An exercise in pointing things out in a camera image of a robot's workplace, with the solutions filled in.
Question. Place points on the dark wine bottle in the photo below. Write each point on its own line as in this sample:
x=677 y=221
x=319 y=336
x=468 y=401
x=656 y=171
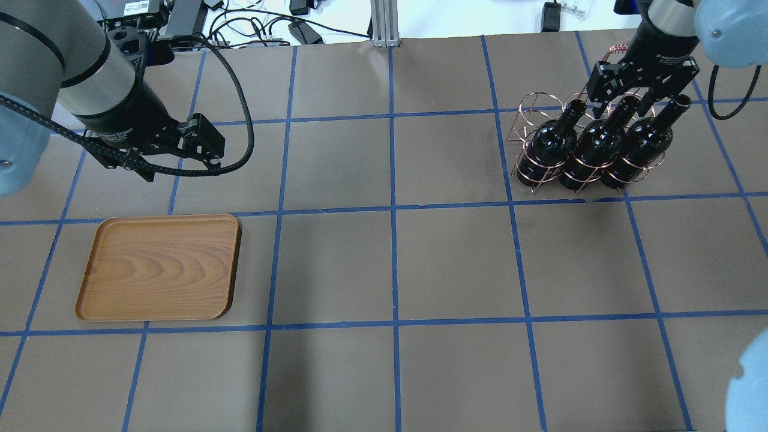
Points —
x=597 y=146
x=646 y=140
x=545 y=153

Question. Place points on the wooden tray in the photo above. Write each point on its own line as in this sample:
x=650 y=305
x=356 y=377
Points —
x=161 y=269

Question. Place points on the aluminium frame post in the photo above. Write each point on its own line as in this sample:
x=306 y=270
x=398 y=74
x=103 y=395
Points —
x=384 y=19

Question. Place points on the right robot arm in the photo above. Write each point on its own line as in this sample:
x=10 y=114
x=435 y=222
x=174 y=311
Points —
x=731 y=33

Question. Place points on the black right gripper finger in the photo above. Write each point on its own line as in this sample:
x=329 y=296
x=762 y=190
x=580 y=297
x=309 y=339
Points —
x=599 y=106
x=647 y=101

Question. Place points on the copper wire bottle basket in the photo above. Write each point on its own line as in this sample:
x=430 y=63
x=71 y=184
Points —
x=620 y=144

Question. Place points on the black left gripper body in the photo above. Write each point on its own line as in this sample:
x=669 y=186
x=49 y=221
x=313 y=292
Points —
x=133 y=122

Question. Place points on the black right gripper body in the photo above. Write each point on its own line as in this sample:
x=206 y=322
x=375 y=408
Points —
x=662 y=49

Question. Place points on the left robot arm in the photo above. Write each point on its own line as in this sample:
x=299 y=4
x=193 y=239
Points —
x=63 y=72

